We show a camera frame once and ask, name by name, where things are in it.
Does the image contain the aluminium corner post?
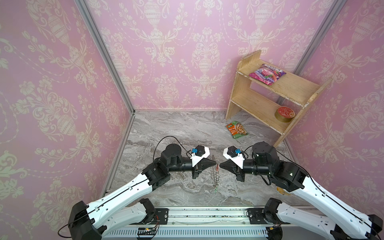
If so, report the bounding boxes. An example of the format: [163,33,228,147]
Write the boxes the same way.
[75,0,135,115]
[293,0,347,76]

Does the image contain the red round tin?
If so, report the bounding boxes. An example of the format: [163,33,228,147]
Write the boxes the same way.
[275,106,296,123]

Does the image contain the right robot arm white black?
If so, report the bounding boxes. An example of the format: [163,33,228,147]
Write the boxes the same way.
[220,142,384,240]

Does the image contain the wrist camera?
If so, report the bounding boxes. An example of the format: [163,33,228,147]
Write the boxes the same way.
[190,145,210,167]
[223,146,246,169]

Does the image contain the aluminium corner post left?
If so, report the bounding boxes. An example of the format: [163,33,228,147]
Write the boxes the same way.
[75,0,135,115]

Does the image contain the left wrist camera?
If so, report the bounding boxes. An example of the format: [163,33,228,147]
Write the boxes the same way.
[190,145,210,167]

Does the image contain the pink snack bag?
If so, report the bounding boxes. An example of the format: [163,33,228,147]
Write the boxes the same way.
[249,64,286,86]

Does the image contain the aluminium corner post right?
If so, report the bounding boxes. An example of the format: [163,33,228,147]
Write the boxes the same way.
[293,0,347,76]

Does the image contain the green orange snack packet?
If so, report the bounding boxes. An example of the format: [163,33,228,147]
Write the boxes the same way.
[226,121,248,139]

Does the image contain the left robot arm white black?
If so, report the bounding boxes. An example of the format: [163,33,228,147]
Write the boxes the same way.
[65,144,216,240]

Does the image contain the wooden shelf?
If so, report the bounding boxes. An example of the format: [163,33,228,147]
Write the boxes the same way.
[226,50,332,148]

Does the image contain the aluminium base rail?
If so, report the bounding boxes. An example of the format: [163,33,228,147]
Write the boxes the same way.
[104,205,301,240]

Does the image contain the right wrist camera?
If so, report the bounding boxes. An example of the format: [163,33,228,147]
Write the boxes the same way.
[223,146,246,169]

